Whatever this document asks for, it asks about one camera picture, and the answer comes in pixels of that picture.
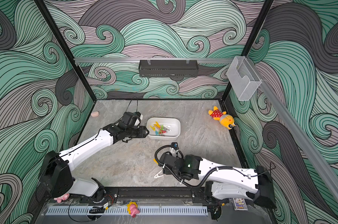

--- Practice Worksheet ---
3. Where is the clear acrylic wall holder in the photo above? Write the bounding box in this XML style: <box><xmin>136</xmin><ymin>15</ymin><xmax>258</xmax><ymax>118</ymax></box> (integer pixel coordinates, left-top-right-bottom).
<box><xmin>226</xmin><ymin>56</ymin><xmax>262</xmax><ymax>101</ymax></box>

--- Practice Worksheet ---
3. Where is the white plastic storage box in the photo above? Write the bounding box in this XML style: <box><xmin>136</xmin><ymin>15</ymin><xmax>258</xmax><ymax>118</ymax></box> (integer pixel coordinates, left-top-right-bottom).
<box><xmin>146</xmin><ymin>117</ymin><xmax>181</xmax><ymax>141</ymax></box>

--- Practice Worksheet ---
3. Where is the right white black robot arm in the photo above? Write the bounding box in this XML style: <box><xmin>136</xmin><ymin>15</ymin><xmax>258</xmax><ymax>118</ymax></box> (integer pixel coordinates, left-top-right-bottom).
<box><xmin>155</xmin><ymin>153</ymin><xmax>277</xmax><ymax>209</ymax></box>

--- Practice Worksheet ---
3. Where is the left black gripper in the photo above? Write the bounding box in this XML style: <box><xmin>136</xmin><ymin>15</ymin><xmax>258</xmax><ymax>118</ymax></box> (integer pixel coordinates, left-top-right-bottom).
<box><xmin>125</xmin><ymin>126</ymin><xmax>150</xmax><ymax>139</ymax></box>

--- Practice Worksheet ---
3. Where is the white clothespin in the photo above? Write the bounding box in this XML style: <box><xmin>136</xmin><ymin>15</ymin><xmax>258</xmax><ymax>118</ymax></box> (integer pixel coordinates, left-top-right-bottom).
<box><xmin>154</xmin><ymin>172</ymin><xmax>164</xmax><ymax>179</ymax></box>
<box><xmin>163</xmin><ymin>125</ymin><xmax>171</xmax><ymax>132</ymax></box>

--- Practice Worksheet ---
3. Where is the pink yellow flower toy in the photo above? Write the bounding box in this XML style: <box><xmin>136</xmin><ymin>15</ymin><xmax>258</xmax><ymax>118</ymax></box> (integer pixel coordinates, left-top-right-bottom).
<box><xmin>127</xmin><ymin>202</ymin><xmax>140</xmax><ymax>217</ymax></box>

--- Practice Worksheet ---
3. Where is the black wall-mounted tray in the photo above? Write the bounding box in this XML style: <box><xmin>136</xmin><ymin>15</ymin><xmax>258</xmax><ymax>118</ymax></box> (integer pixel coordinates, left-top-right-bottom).
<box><xmin>139</xmin><ymin>59</ymin><xmax>199</xmax><ymax>77</ymax></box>

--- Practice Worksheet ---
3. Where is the pink pig toy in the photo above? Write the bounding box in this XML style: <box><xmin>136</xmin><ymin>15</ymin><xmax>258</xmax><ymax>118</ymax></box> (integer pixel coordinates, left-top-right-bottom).
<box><xmin>53</xmin><ymin>193</ymin><xmax>70</xmax><ymax>203</ymax></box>

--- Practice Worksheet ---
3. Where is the small pink eraser blob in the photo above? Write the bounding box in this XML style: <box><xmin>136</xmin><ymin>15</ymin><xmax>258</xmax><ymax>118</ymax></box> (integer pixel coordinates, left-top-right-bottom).
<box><xmin>91</xmin><ymin>111</ymin><xmax>100</xmax><ymax>117</ymax></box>

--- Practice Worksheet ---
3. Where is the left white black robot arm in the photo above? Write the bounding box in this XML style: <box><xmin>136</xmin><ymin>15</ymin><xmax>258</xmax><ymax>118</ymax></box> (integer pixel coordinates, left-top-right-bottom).
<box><xmin>39</xmin><ymin>124</ymin><xmax>149</xmax><ymax>203</ymax></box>

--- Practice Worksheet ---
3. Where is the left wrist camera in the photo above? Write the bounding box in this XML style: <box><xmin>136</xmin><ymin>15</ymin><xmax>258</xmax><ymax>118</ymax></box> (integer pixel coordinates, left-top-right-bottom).
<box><xmin>121</xmin><ymin>112</ymin><xmax>143</xmax><ymax>127</ymax></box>

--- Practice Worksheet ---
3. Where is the card box with picture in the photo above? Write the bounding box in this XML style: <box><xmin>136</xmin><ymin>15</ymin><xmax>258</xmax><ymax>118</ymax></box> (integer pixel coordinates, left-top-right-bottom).
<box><xmin>233</xmin><ymin>198</ymin><xmax>248</xmax><ymax>211</ymax></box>

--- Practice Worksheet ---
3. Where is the yellow bear plush toy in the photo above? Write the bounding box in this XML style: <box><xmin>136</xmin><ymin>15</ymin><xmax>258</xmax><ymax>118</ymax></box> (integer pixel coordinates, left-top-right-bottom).
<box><xmin>208</xmin><ymin>106</ymin><xmax>236</xmax><ymax>130</ymax></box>

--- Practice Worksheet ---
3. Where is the white slotted cable duct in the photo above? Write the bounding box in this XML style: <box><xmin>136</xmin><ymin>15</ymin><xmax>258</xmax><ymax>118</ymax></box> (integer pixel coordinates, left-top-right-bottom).
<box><xmin>45</xmin><ymin>206</ymin><xmax>208</xmax><ymax>216</ymax></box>

